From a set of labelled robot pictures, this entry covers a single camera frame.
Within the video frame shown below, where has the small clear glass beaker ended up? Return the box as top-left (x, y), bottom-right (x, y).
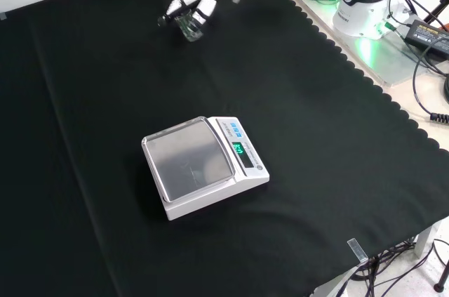
top-left (175, 8), bottom-right (206, 43)

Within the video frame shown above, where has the white electronic balance steel pan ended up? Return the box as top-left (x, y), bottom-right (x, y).
top-left (141, 115), bottom-right (271, 222)

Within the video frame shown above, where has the black bench cloth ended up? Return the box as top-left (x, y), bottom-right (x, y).
top-left (0, 0), bottom-right (449, 297)

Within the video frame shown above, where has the black power adapter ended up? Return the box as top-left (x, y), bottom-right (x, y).
top-left (403, 19), bottom-right (449, 56)

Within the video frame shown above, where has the black tripod leg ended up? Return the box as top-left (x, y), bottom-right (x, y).
top-left (420, 0), bottom-right (449, 31)

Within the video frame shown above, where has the clear plastic cloth clip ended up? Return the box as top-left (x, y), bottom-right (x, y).
top-left (347, 237), bottom-right (370, 264)

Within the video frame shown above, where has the white table leg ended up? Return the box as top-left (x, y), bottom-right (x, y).
top-left (413, 225), bottom-right (443, 260)

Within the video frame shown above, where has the black adapter cable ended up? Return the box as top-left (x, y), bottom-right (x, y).
top-left (411, 43), bottom-right (449, 123)

